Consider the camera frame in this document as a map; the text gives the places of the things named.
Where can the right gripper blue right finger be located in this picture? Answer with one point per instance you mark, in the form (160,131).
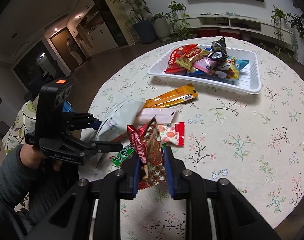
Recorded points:
(173,168)

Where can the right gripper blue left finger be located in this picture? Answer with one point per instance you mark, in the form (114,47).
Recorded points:
(130,181)

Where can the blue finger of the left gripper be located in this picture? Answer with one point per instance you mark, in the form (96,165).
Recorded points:
(96,125)

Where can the red kitkat wrapper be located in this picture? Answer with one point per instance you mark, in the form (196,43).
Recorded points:
(147,144)

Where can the gold red snack bag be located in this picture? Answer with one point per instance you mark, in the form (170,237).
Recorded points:
(191,56)

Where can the pink cartoon snack pack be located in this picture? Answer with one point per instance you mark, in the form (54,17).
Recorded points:
(205,64)

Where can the blue yellow chip bag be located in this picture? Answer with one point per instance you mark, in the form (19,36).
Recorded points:
(230,68)

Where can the black snack bag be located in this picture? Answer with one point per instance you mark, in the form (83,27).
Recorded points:
(218,50)

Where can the blue oreo snack bag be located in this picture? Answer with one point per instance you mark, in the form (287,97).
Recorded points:
(193,73)

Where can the left forearm grey sleeve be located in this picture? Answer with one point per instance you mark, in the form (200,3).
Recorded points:
(15,179)

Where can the person left hand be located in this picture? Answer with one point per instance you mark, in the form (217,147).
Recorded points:
(32,157)

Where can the white green snack pouch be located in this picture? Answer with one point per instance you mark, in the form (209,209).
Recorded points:
(123,114)

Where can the green white snack wrapper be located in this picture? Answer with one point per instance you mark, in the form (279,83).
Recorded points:
(124,154)

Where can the red white fruit candy pack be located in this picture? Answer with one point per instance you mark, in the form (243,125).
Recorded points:
(173,133)

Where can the pale pink snack pack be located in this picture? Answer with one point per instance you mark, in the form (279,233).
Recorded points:
(162,116)

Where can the orange snack bar wrapper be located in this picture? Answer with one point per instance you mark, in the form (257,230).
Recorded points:
(174,97)

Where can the wooden shelf cabinet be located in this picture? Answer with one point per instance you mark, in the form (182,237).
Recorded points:
(99,25)

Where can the white plastic tray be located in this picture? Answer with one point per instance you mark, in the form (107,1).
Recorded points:
(249,81)

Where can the potted plant white pot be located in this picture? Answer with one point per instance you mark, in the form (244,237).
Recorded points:
(172,26)

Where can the potted plant dark pot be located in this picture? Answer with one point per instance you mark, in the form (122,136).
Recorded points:
(142,25)

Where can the white tv console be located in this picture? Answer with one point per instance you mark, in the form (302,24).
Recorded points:
(240,23)

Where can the trailing plant right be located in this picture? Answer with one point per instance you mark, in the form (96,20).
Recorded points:
(294,22)

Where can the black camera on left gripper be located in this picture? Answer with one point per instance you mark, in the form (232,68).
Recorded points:
(50,106)

